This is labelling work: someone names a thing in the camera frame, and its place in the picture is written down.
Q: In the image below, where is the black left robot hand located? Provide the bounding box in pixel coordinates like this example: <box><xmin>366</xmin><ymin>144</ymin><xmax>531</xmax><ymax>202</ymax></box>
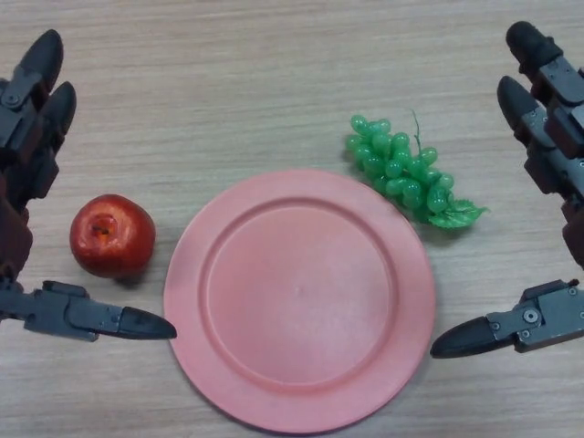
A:
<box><xmin>0</xmin><ymin>29</ymin><xmax>178</xmax><ymax>343</ymax></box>

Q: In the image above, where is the pink round plate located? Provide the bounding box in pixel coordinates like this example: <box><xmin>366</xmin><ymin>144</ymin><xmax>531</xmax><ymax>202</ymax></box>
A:
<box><xmin>162</xmin><ymin>168</ymin><xmax>436</xmax><ymax>434</ymax></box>

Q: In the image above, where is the red apple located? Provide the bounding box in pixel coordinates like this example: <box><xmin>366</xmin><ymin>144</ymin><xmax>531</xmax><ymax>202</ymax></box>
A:
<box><xmin>69</xmin><ymin>193</ymin><xmax>157</xmax><ymax>279</ymax></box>

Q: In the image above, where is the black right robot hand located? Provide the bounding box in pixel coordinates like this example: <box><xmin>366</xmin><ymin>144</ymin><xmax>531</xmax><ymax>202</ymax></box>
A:
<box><xmin>430</xmin><ymin>21</ymin><xmax>584</xmax><ymax>360</ymax></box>

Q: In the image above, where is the green plastic grape bunch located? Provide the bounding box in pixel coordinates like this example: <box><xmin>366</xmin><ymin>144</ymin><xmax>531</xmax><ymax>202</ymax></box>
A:
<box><xmin>344</xmin><ymin>108</ymin><xmax>490</xmax><ymax>231</ymax></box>

